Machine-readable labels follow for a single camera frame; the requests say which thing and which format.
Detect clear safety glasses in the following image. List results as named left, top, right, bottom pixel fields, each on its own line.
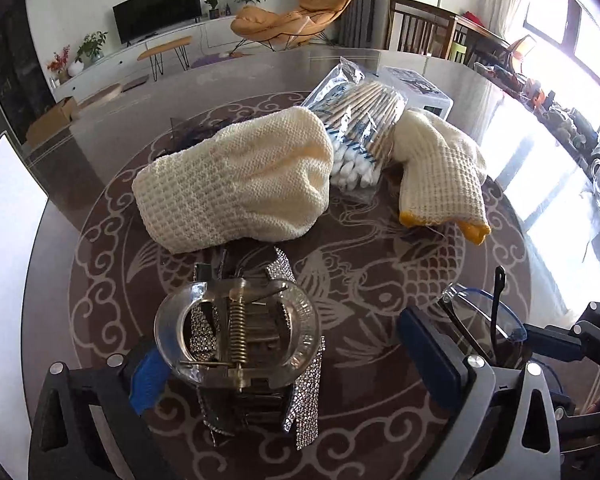
left=438, top=266, right=527, bottom=368

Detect cream glove yellow cuff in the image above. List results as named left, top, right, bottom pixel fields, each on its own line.
left=392, top=108, right=491, bottom=245

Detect cream knitted glove large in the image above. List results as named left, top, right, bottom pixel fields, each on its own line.
left=132, top=106, right=334, bottom=255

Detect bag of cotton swabs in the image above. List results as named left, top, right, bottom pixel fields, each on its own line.
left=302, top=58, right=407, bottom=202

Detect black feather hair accessory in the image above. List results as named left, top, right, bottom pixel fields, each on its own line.
left=166, top=118, right=232, bottom=155

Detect white storage box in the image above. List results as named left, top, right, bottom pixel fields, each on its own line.
left=0, top=134, right=47, bottom=479

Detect cardboard box on floor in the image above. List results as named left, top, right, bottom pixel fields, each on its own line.
left=27, top=96, right=78, bottom=148

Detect white digital clock box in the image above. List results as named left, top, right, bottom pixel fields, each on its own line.
left=378, top=66, right=453, bottom=119

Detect red flowers in vase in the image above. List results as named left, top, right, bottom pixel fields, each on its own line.
left=46, top=44, right=70, bottom=84

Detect orange topped bench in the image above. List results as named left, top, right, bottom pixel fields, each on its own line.
left=137, top=36, right=193, bottom=81

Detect green potted plant left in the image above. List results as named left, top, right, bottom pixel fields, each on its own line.
left=76, top=32, right=108, bottom=62

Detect wooden dining chair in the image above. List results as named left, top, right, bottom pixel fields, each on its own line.
left=384, top=0, right=457, bottom=58

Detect purple floor mat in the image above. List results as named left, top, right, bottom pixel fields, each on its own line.
left=190, top=52, right=248, bottom=68

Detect grey curtain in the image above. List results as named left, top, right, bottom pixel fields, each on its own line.
left=338, top=0, right=389, bottom=49

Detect white tv cabinet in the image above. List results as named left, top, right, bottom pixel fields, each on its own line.
left=52, top=16, right=240, bottom=102

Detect black flat television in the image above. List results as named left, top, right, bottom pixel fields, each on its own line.
left=112, top=0, right=202, bottom=44

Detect orange lounge chair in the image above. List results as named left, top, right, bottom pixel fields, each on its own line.
left=230, top=0, right=352, bottom=50

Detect small potted plant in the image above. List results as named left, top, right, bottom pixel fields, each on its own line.
left=204, top=0, right=220, bottom=20

